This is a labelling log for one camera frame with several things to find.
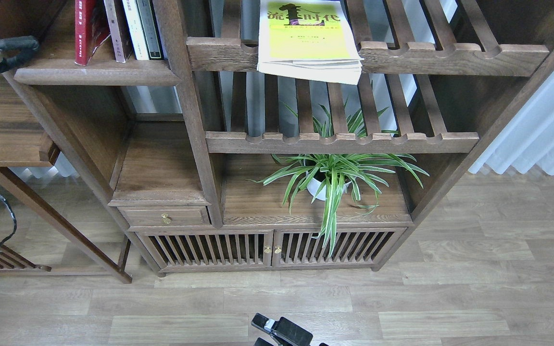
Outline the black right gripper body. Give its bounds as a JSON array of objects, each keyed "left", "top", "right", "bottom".
[{"left": 270, "top": 317, "right": 314, "bottom": 346}]

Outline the yellow-green cover book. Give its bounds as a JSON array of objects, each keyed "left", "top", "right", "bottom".
[{"left": 257, "top": 0, "right": 362, "bottom": 85}]

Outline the dark maroon book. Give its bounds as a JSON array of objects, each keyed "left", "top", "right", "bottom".
[{"left": 103, "top": 0, "right": 133, "bottom": 63}]

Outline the red cover book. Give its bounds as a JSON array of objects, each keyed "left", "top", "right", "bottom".
[{"left": 74, "top": 0, "right": 110, "bottom": 66}]

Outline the brass drawer knob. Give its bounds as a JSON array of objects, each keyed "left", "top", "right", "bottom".
[{"left": 161, "top": 214, "right": 172, "bottom": 225}]

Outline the white plant pot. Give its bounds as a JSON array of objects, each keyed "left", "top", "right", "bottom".
[{"left": 305, "top": 166, "right": 352, "bottom": 202}]

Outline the green spider plant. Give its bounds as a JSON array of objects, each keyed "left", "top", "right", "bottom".
[{"left": 250, "top": 96, "right": 429, "bottom": 258}]

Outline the dark wooden bookshelf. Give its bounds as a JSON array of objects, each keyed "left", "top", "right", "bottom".
[{"left": 0, "top": 0, "right": 554, "bottom": 274}]

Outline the white spine book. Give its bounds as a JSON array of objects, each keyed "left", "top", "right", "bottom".
[{"left": 122, "top": 0, "right": 150, "bottom": 61}]

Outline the dark green spine book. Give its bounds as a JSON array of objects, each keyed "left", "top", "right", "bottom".
[{"left": 137, "top": 0, "right": 164, "bottom": 61}]

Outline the white curtain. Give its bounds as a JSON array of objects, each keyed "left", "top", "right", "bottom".
[{"left": 468, "top": 72, "right": 554, "bottom": 175}]

